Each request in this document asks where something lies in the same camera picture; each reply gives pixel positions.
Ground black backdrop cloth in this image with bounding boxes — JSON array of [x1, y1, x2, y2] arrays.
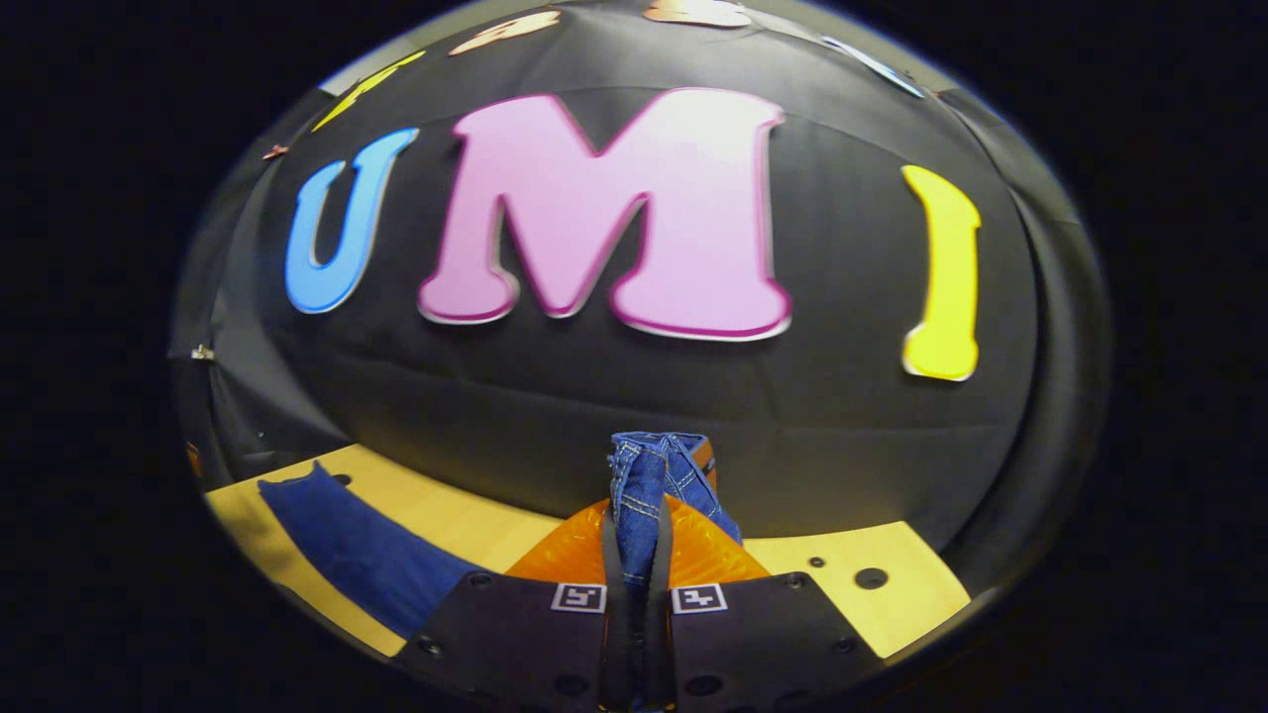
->
[[168, 0, 1110, 595]]

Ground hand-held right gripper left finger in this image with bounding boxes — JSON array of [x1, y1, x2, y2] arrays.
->
[[392, 498, 637, 713]]

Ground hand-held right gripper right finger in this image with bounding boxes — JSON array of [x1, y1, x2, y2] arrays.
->
[[642, 493, 885, 713]]

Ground blue denim jeans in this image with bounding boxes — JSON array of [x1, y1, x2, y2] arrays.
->
[[258, 431, 744, 709]]

